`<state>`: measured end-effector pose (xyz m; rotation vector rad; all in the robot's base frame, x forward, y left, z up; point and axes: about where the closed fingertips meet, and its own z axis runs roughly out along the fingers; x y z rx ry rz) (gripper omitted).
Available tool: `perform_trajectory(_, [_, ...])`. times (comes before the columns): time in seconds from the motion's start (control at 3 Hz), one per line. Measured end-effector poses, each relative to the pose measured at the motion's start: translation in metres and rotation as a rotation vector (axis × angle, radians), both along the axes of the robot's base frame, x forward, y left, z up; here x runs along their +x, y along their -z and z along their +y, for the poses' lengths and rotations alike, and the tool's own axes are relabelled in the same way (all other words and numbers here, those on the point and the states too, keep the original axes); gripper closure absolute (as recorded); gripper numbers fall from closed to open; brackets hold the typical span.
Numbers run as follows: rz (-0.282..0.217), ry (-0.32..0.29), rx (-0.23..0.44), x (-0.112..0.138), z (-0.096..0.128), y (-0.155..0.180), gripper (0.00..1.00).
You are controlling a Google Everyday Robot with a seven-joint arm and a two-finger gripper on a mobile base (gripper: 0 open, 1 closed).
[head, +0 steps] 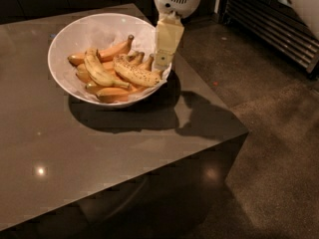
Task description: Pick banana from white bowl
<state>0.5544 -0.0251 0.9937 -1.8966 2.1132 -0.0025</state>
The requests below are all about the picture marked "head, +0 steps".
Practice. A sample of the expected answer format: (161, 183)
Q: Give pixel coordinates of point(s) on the top orange banana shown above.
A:
(105, 55)

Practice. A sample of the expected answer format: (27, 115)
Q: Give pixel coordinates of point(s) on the curved yellow banana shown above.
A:
(98, 73)

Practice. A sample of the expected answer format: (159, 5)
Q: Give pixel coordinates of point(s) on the orange banana bunch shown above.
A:
(134, 59)

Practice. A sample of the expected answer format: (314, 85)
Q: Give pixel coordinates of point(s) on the white bowl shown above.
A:
(100, 31)

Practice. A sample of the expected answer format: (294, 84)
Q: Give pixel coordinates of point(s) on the bottom orange banana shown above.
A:
(112, 94)

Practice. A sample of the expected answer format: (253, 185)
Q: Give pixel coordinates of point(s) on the black vent grille appliance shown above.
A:
(276, 23)

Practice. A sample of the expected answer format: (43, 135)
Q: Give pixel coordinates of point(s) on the spotted yellow banana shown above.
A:
(134, 74)

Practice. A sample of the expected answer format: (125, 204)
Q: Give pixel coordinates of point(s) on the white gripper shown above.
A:
(177, 0)

